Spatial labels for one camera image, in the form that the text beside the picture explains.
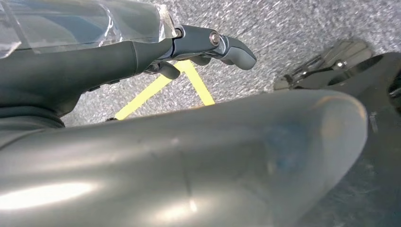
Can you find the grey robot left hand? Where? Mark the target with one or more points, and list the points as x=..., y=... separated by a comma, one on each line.
x=188, y=163

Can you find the yellow floor tape square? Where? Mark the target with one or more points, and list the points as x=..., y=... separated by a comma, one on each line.
x=194, y=81

